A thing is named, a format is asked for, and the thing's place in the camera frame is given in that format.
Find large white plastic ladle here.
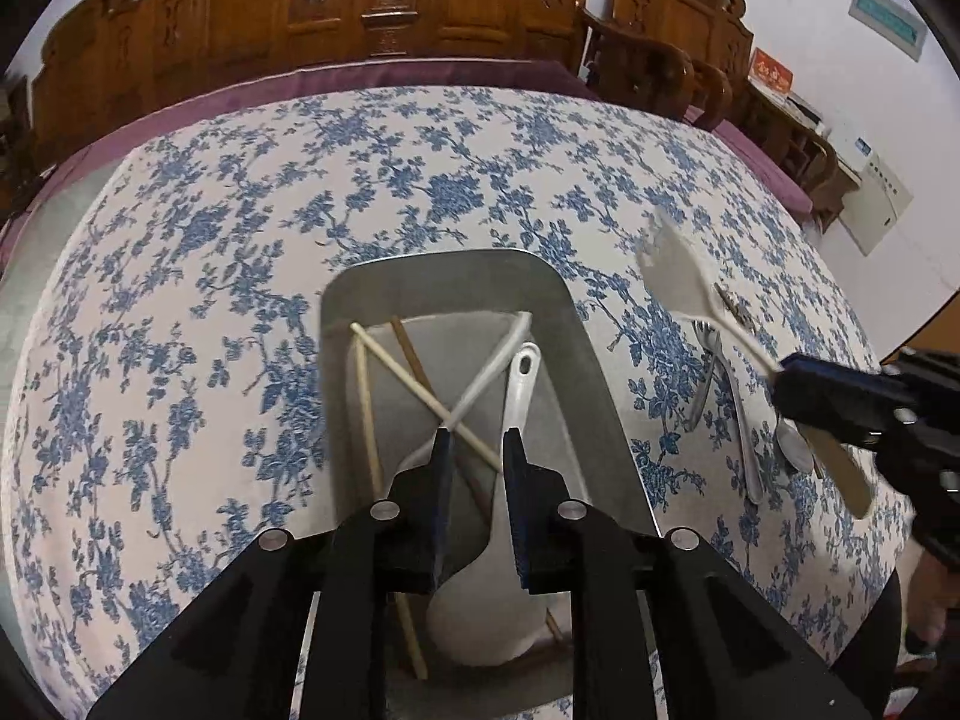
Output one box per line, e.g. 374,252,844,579
426,343,560,668

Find grey wall electrical panel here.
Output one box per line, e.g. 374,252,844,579
847,0,925,61

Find carved wooden armchair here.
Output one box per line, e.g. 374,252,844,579
581,0,755,128

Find person's right hand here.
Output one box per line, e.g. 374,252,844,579
904,540,960,655

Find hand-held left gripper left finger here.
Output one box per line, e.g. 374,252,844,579
86,427,455,720

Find white spoon with curved handle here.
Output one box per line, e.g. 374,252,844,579
394,311,535,485

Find red gift box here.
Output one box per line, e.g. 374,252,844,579
750,49,794,95

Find light wooden chopstick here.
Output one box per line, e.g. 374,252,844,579
349,322,502,467
356,349,430,682

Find purple armchair cushion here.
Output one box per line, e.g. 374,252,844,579
709,120,815,215

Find white panel heater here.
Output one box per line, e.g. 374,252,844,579
836,154,914,252

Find metal fork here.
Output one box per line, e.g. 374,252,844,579
686,319,722,434
709,330,767,505

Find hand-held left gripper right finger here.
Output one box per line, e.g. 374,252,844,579
504,427,875,720

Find blue floral tablecloth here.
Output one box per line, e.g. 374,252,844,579
0,86,901,720

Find carved wooden sofa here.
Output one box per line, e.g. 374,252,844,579
30,0,593,173

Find glass topped table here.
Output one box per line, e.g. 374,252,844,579
0,165,113,616

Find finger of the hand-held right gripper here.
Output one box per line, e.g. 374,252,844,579
778,355,912,422
776,392,887,452

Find metal spoon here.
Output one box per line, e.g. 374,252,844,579
776,420,817,475

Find dark brown chopstick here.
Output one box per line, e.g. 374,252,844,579
388,317,565,646

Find wooden spoon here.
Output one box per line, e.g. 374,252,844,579
637,210,897,518

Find rectangular metal tray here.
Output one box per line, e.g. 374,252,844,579
319,249,661,720

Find wooden side table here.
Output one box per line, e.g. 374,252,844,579
739,82,863,233

